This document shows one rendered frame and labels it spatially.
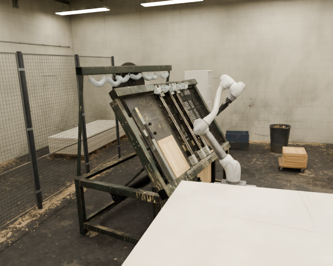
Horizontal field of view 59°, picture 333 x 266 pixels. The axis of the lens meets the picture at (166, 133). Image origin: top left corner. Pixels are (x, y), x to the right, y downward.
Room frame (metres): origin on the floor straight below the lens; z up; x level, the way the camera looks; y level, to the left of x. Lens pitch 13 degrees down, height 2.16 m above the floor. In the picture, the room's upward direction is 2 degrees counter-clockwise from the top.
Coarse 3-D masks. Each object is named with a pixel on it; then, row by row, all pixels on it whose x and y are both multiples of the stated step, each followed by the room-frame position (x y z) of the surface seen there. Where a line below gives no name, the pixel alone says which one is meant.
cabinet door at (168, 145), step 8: (168, 136) 3.61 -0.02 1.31; (160, 144) 3.39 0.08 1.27; (168, 144) 3.52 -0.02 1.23; (176, 144) 3.64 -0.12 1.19; (168, 152) 3.42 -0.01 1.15; (176, 152) 3.55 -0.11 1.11; (168, 160) 3.31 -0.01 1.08; (176, 160) 3.44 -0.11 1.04; (184, 160) 3.57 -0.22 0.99; (176, 168) 3.35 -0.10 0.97; (184, 168) 3.47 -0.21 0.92; (176, 176) 3.26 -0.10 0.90
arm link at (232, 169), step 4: (232, 160) 3.13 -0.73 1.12; (236, 160) 3.13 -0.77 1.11; (228, 164) 3.09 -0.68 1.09; (232, 164) 3.07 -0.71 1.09; (236, 164) 3.06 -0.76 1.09; (228, 168) 3.07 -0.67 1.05; (232, 168) 3.05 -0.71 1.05; (236, 168) 3.04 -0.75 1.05; (228, 172) 3.06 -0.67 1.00; (232, 172) 3.04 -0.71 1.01; (236, 172) 3.04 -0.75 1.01; (228, 176) 3.06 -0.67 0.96; (232, 176) 3.04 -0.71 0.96; (236, 176) 3.03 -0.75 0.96; (228, 180) 3.07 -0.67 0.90; (232, 180) 3.04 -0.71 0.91; (236, 180) 3.04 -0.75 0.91
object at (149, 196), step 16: (144, 176) 3.80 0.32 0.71; (224, 176) 4.84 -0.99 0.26; (80, 192) 3.54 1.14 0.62; (112, 192) 3.28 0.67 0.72; (128, 192) 3.16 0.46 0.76; (144, 192) 3.09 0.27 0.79; (80, 208) 3.55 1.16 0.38; (160, 208) 3.23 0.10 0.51; (80, 224) 3.57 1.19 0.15; (96, 224) 3.50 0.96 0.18; (128, 240) 3.18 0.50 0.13
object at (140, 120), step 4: (136, 112) 3.37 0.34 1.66; (136, 116) 3.37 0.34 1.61; (140, 120) 3.35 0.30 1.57; (140, 124) 3.35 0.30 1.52; (144, 128) 3.32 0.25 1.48; (148, 136) 3.30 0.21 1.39; (152, 140) 3.28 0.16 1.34; (152, 144) 3.28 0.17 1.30; (156, 144) 3.29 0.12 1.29; (156, 148) 3.25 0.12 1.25; (156, 152) 3.25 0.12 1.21; (160, 152) 3.26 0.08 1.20; (160, 156) 3.23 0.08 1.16; (160, 160) 3.23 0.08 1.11; (164, 160) 3.23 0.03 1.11; (164, 164) 3.20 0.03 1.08; (164, 168) 3.20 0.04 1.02; (168, 168) 3.19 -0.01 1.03; (168, 172) 3.18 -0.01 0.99; (172, 176) 3.16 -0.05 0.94; (172, 180) 3.15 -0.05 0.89
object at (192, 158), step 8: (160, 88) 3.97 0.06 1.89; (168, 88) 3.88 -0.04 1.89; (160, 96) 3.90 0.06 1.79; (160, 104) 3.90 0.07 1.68; (168, 112) 3.84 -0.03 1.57; (168, 120) 3.84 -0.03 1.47; (176, 128) 3.79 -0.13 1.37; (184, 144) 3.73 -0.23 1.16; (192, 152) 3.73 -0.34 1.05; (192, 160) 3.67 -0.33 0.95
